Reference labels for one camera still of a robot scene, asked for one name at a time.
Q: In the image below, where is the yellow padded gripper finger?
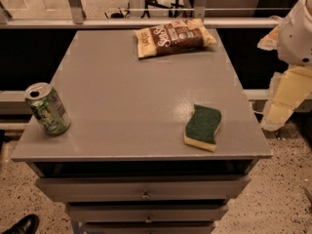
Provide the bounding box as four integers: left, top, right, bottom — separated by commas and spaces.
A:
260, 65, 312, 132

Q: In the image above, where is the small yellow gripper finger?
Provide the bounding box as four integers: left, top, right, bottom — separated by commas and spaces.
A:
257, 25, 281, 51

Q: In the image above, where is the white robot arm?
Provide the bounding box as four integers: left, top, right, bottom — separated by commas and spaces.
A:
257, 0, 312, 132

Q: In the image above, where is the green yellow sponge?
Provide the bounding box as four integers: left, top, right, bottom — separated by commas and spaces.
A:
183, 104, 222, 152

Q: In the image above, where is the brown snack bag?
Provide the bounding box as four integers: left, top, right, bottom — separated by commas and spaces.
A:
136, 19, 216, 59

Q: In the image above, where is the top grey drawer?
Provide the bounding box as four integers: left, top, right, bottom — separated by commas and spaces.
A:
36, 175, 251, 203

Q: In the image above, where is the grey drawer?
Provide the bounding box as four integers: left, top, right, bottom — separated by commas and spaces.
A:
36, 175, 251, 203
84, 222, 215, 234
66, 202, 228, 223

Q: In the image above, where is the grey drawer cabinet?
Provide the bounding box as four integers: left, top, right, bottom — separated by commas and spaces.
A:
10, 28, 273, 234

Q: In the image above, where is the metal window railing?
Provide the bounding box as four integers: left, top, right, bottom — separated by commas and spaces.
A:
0, 0, 312, 30

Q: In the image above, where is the middle grey drawer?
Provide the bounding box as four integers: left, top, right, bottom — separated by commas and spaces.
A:
66, 202, 228, 223

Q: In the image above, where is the green soda can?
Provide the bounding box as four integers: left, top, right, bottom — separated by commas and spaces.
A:
24, 83, 70, 136

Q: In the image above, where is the bottom grey drawer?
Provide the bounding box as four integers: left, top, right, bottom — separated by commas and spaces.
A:
84, 222, 215, 234

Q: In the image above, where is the black leather shoe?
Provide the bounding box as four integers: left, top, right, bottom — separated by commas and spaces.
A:
1, 214, 40, 234

